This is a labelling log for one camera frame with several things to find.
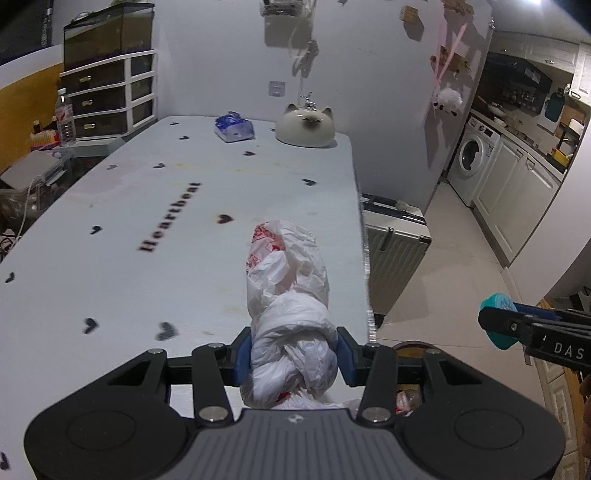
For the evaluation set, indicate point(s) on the storage box grey lid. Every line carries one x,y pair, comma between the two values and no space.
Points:
27,173

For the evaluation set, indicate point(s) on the blue tissue pack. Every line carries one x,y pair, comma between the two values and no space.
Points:
234,128

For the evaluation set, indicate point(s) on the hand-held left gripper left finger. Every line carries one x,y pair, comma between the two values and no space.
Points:
243,360

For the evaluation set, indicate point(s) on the white plastic bag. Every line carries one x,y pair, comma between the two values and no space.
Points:
291,314

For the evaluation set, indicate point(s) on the grey wall socket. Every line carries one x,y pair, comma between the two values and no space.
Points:
276,88

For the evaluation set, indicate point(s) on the cat-shaped white ceramic pot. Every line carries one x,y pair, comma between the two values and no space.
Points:
304,127

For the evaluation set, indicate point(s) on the small wall shelf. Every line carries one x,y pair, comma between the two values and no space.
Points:
286,7

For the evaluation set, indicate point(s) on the black range hood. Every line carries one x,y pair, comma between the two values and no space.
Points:
517,69

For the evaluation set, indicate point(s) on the yellow trash bin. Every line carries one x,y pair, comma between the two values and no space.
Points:
411,346

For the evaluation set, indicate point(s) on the white panelled drawer cabinet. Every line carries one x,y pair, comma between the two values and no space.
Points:
561,406

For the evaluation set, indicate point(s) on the pink small box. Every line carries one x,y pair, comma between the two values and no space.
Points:
44,140

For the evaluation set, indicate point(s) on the white plush sheep toy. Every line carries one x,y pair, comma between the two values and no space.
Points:
448,101

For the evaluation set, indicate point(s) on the white lower kitchen cabinets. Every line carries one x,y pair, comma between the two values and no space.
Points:
517,198

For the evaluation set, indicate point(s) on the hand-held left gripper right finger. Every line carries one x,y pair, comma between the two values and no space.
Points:
346,362

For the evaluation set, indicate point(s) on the white upper kitchen cabinets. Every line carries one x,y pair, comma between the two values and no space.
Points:
545,50

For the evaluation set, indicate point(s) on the sealed water bottle red label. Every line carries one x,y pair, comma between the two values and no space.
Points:
65,122

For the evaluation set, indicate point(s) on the white washing machine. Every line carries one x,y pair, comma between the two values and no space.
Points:
473,157

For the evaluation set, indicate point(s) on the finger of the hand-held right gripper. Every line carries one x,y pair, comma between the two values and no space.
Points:
505,323
538,310

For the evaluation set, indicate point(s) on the glass fish tank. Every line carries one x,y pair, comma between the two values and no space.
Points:
108,37

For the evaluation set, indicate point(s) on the white kitchen cabinets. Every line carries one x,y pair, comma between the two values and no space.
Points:
545,50
517,198

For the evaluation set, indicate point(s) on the white ribbed suitcase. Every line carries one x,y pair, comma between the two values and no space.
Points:
397,254

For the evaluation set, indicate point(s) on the white drawer unit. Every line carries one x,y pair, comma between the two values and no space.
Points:
108,99

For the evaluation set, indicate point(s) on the small square wooden block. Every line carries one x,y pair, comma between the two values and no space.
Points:
408,14

